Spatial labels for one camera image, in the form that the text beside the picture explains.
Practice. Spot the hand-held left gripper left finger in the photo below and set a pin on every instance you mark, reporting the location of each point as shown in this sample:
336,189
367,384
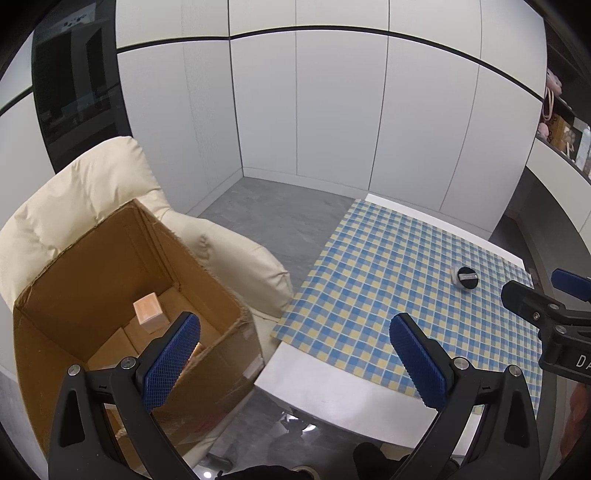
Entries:
173,362

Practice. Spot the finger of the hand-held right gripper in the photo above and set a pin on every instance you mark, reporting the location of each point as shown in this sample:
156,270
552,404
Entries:
521,297
570,280

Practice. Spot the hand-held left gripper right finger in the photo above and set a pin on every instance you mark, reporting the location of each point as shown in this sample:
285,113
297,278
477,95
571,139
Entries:
418,364

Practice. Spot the small cube carton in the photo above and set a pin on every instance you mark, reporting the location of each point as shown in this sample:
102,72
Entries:
148,311

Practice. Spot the white round jar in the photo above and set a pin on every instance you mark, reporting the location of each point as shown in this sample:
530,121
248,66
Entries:
462,289

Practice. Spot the black powder puff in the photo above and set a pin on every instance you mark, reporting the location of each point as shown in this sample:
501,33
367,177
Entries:
466,272

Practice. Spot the brown cardboard box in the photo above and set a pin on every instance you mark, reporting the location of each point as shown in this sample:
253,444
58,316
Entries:
115,249

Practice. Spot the person's right hand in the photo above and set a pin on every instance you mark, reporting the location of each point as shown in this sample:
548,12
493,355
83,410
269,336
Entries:
578,415

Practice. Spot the blue yellow checkered tablecloth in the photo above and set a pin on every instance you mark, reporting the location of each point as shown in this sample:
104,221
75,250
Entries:
392,267

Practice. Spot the person's black pants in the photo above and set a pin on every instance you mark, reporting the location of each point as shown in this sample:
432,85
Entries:
369,461

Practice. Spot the brown gift box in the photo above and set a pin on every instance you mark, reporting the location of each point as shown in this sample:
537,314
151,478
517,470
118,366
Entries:
559,131

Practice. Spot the pink fluffy ball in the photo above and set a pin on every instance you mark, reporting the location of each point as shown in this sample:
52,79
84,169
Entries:
545,131

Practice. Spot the pink plush bag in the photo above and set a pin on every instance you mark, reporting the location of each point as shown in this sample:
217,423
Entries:
551,85

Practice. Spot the cream padded chair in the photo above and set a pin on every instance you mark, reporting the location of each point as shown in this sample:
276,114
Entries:
92,175

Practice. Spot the black glass cabinet panel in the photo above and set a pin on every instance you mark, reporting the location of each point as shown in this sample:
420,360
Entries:
69,92

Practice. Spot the dark wall shelf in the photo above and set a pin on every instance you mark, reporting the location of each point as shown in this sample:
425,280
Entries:
572,60

